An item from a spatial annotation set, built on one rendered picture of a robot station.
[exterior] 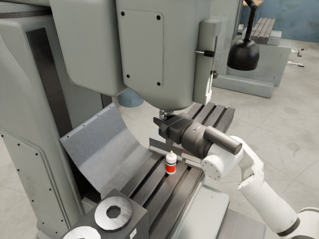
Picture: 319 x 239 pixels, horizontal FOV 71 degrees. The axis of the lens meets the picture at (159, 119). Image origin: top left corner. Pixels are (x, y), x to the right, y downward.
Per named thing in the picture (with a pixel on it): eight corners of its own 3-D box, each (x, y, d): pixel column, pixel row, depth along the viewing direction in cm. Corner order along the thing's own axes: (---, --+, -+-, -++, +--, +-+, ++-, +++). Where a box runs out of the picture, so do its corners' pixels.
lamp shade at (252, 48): (258, 71, 52) (266, 45, 49) (227, 69, 54) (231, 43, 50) (254, 61, 58) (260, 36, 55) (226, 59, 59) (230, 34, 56)
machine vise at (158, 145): (232, 155, 99) (237, 136, 93) (223, 179, 88) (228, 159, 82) (162, 132, 113) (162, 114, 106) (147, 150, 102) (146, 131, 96)
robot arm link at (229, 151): (211, 143, 69) (244, 164, 62) (187, 164, 64) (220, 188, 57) (212, 115, 62) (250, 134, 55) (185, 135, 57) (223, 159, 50)
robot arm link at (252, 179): (224, 140, 65) (258, 177, 62) (204, 158, 61) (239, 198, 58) (236, 131, 60) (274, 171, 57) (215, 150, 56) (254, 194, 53)
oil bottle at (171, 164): (177, 169, 92) (178, 149, 86) (173, 176, 90) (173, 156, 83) (168, 166, 94) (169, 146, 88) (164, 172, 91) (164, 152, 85)
